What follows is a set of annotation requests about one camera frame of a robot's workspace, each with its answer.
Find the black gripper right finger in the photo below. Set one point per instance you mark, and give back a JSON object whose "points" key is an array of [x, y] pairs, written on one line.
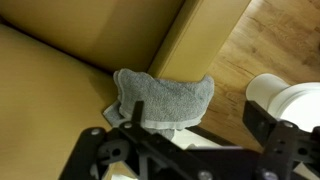
{"points": [[258, 121]]}

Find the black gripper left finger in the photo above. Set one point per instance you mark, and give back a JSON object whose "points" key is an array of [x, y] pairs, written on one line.
{"points": [[138, 113]]}

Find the grey terry towel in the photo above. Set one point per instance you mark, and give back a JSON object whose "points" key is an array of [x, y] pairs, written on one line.
{"points": [[168, 105]]}

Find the brown leather armchair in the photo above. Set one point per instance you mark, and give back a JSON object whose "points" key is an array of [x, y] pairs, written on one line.
{"points": [[57, 58]]}

